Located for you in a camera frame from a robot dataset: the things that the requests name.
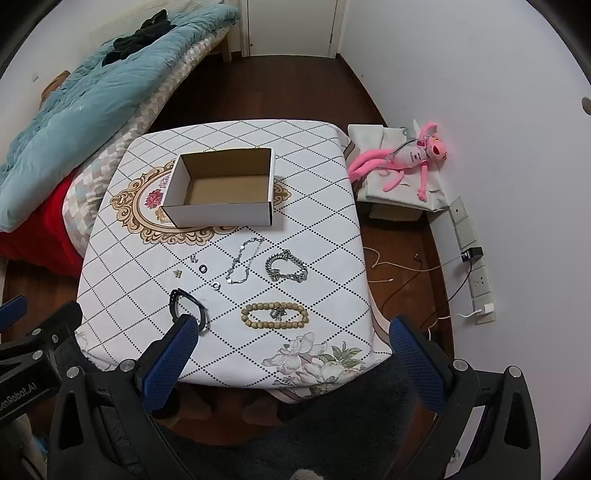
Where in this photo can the table with patterned tablecloth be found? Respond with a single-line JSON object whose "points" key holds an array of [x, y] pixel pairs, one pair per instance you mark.
{"points": [[318, 221]]}

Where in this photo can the small silver pendant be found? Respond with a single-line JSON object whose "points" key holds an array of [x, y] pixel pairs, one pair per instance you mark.
{"points": [[277, 314]]}

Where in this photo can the red cloth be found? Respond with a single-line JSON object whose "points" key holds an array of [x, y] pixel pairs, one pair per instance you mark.
{"points": [[41, 230]]}

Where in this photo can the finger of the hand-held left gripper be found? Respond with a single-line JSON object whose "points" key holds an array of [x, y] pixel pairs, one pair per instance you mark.
{"points": [[11, 311], [57, 327]]}

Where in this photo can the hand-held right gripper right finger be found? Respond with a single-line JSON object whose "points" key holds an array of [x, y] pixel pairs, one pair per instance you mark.
{"points": [[415, 364]]}

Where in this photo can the white door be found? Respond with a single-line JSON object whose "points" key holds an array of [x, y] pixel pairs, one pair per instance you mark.
{"points": [[291, 25]]}

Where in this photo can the white cardboard box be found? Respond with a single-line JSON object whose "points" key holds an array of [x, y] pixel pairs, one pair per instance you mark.
{"points": [[217, 213]]}

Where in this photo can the bed with blue duvet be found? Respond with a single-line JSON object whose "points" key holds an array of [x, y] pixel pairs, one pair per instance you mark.
{"points": [[92, 120]]}

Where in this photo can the black clothing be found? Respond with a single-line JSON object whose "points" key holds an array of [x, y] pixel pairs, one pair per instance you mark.
{"points": [[138, 34]]}

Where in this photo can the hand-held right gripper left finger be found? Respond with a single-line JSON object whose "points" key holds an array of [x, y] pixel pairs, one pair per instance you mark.
{"points": [[168, 367]]}

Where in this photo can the wooden bed leg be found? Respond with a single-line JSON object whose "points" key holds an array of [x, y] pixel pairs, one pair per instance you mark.
{"points": [[226, 46]]}

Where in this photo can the brown pillow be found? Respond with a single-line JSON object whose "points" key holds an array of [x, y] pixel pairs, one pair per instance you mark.
{"points": [[54, 85]]}

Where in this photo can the black charger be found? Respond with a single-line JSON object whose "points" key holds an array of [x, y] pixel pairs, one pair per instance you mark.
{"points": [[473, 254]]}

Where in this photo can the pink plush toy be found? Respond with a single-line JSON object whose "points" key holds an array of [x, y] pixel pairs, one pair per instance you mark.
{"points": [[411, 157]]}

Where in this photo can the black smart band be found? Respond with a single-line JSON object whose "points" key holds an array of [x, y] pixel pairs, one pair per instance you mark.
{"points": [[174, 300]]}

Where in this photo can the white charger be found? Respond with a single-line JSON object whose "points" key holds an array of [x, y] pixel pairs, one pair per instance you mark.
{"points": [[485, 309]]}

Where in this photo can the wall socket panel row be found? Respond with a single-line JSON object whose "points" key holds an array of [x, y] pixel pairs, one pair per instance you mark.
{"points": [[466, 226]]}

